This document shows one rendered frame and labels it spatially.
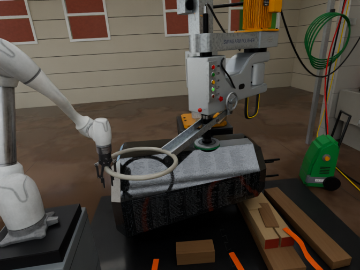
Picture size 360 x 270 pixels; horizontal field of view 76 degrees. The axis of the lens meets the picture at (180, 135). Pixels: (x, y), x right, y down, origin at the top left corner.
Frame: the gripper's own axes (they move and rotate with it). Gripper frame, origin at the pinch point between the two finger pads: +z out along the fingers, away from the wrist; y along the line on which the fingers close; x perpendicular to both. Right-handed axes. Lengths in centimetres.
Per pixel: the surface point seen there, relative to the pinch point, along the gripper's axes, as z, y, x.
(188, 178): 13, 60, 1
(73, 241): 7.0, -23.0, -36.9
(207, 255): 70, 64, -22
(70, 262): 11, -25, -45
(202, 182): 16, 69, -5
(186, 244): 67, 53, -8
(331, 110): 4, 362, 76
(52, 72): -31, -37, 700
